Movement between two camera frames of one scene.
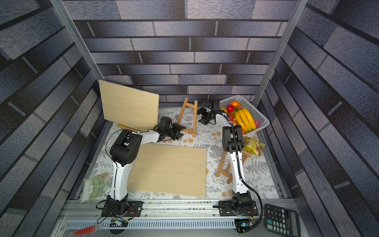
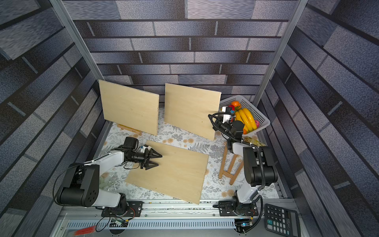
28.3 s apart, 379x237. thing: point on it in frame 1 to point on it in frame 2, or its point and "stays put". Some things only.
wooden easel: (124, 127) stays put
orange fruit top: (235, 103) stays put
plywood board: (129, 107) stays put
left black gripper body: (173, 132) to (140, 157)
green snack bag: (253, 146) stays put
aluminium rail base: (164, 217) stays put
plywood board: (170, 169) to (189, 108)
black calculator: (281, 221) stays put
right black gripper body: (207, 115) to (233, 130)
